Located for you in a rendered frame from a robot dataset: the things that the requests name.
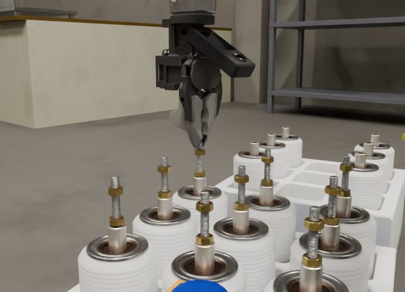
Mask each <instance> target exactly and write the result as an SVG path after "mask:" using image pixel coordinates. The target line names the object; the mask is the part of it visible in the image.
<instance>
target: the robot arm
mask: <svg viewBox="0 0 405 292"><path fill-rule="evenodd" d="M169 12H170V14H173V16H170V19H162V28H169V49H164V50H163V52H162V55H156V56H155V76H156V87H159V88H160V89H165V90H178V92H179V106H178V108H177V109H176V110H174V111H172V112H171V113H170V117H169V118H170V121H171V123H172V124H173V125H175V126H177V127H179V128H181V129H183V130H185V131H187V133H188V136H189V139H190V142H191V143H192V145H193V147H194V148H199V145H200V143H201V142H202V146H203V147H204V146H205V144H206V142H207V139H208V137H209V135H210V133H211V131H212V129H213V126H214V124H215V120H216V116H218V113H219V107H220V104H221V99H222V81H221V78H222V74H221V71H220V69H221V70H223V71H224V72H225V73H226V74H227V75H228V76H230V77H231V78H247V77H250V76H251V74H252V72H253V71H254V69H255V67H256V65H255V63H254V62H252V61H251V60H250V59H249V58H247V57H246V56H244V54H242V53H241V52H239V51H238V50H237V49H236V48H234V47H233V46H232V45H230V44H229V43H228V42H227V41H225V40H224V39H223V38H222V37H220V36H219V35H217V34H216V33H215V32H214V31H212V30H211V29H210V28H205V27H204V26H205V25H214V24H215V16H212V15H213V14H215V13H216V0H169ZM165 50H167V51H166V53H164V51H165ZM168 51H169V53H168ZM201 89H203V90H204V91H205V92H204V91H201Z"/></svg>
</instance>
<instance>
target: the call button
mask: <svg viewBox="0 0 405 292"><path fill-rule="evenodd" d="M171 292H228V291H227V290H226V289H225V288H224V287H223V286H221V285H219V284H218V283H215V282H213V281H208V280H202V279H197V280H191V281H186V282H183V283H181V284H180V285H177V286H176V287H175V288H174V289H173V290H172V291H171Z"/></svg>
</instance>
